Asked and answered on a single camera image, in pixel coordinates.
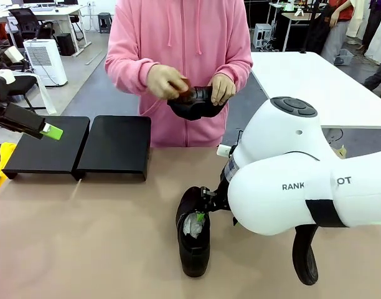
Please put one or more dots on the bystander in red top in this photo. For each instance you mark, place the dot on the bystander in red top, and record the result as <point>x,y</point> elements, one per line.
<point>336,31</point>

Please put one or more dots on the white crumpled paper stuffing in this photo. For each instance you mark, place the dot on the white crumpled paper stuffing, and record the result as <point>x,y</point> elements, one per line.
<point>192,225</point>

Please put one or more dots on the yellow and grey jacket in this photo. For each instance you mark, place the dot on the yellow and grey jacket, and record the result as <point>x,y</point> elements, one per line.
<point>7,159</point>

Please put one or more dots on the person in pink hoodie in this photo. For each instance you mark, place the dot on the person in pink hoodie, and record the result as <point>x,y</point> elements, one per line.
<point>184,37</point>

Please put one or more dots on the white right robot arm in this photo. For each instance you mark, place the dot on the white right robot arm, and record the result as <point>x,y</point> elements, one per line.
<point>287,149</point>

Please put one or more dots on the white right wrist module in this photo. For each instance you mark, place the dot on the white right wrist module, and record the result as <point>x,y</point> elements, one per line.
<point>223,151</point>

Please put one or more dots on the dark hanging garment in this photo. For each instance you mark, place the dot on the dark hanging garment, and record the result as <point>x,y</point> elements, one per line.
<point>378,25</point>

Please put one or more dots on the black computer tower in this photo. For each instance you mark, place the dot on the black computer tower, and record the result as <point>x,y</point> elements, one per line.
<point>66,43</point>

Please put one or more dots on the white cloth on chair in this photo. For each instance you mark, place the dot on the white cloth on chair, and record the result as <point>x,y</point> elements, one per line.
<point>45,93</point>

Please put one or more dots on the black leather loafer shoe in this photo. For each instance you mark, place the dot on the black leather loafer shoe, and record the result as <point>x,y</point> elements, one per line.
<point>193,252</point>
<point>193,109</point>

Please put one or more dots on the white cap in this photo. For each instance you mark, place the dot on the white cap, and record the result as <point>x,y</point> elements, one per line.
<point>7,77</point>

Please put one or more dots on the brown shoe brush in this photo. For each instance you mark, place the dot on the brown shoe brush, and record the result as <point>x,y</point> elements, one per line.
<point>185,84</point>

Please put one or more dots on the white side table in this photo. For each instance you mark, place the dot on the white side table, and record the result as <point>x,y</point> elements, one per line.
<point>318,87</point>

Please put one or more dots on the black metal shoe stand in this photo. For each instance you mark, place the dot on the black metal shoe stand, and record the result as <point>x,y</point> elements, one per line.
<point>50,146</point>
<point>115,143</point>

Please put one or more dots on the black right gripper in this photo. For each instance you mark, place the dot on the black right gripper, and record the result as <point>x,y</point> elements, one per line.
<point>224,193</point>

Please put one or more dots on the person's left hand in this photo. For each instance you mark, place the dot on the person's left hand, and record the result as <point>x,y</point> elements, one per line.
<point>223,88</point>

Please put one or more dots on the black chair with armrests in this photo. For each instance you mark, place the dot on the black chair with armrests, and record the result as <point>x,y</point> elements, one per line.
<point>19,85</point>

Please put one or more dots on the white computer case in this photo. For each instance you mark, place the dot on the white computer case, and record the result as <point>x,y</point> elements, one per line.
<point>262,34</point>

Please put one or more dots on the white office desk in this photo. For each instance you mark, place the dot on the white office desk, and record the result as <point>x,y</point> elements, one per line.
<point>63,11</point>

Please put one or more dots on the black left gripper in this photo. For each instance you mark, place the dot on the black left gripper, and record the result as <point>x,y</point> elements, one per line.
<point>20,120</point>

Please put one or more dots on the grey plastic bin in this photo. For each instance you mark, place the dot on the grey plastic bin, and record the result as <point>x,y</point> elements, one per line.
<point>344,57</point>

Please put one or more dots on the wooden top black table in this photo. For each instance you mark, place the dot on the wooden top black table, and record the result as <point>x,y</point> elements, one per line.
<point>298,15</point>

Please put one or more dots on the dark trousers leg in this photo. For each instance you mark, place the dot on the dark trousers leg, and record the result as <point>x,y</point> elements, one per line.
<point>377,79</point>

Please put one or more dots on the black mesh office chair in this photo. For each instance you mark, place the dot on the black mesh office chair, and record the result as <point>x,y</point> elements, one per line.
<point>25,20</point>

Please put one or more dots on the white air purifier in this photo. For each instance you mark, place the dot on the white air purifier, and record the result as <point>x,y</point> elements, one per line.
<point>45,62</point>

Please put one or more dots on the person's right hand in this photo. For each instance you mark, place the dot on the person's right hand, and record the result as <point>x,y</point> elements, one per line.
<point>162,81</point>

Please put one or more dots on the grey plastic stool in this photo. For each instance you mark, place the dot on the grey plastic stool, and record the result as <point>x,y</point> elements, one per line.
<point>105,21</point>

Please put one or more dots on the person's right forearm pink sleeve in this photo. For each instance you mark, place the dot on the person's right forearm pink sleeve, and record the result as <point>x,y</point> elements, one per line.
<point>125,70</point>

